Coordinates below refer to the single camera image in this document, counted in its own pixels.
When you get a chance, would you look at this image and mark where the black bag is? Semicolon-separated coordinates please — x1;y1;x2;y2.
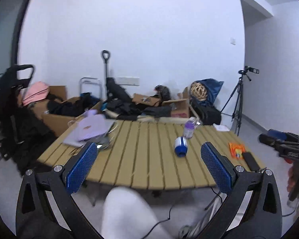
191;100;221;125

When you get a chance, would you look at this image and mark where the black trolley handle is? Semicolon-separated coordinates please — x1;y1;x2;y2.
101;50;111;100

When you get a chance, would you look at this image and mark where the orange snack packet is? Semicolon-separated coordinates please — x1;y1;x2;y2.
228;142;246;159

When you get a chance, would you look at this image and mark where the open cardboard box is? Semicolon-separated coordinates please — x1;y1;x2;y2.
162;87;190;118

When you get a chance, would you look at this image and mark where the clear plastic bottle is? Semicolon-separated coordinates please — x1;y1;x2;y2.
191;117;202;127

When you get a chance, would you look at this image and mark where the purple cloth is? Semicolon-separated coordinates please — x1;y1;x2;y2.
73;114;115;138

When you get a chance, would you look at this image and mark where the woven rattan ball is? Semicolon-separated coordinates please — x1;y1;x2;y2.
190;82;207;101

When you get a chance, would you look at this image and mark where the folding chair frame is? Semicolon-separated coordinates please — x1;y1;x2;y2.
79;77;102;99

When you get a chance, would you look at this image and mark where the black camera tripod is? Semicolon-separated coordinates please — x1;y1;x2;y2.
220;65;259;136

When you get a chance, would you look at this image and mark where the white trouser leg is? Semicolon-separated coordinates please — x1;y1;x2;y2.
100;187;172;238

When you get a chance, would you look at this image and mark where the pink backpack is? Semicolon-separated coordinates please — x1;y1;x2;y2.
22;81;49;106

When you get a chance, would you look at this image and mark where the blue cloth bag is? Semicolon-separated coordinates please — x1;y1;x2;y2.
195;78;224;106

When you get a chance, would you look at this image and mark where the black stroller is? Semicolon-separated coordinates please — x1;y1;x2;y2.
0;64;56;175

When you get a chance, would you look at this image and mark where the blue plastic bottle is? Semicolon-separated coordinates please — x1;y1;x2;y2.
174;136;188;157

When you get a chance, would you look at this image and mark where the purple plastic bottle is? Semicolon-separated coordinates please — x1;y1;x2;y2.
183;120;195;139

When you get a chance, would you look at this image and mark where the wall light switch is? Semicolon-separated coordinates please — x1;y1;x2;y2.
230;38;236;45

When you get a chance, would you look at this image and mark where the black clothing pile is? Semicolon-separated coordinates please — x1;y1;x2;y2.
47;76;173;121

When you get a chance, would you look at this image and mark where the silver laptop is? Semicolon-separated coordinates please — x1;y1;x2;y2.
62;129;93;147

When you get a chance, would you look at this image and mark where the white paper sheet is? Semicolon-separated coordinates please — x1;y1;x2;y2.
213;123;230;132

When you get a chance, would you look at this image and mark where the white wall socket strip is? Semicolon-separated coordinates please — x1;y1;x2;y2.
115;77;140;86

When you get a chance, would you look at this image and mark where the large cardboard box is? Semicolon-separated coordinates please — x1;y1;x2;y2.
33;86;102;136

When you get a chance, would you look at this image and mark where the flat cardboard box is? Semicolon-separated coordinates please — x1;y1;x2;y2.
132;93;161;107

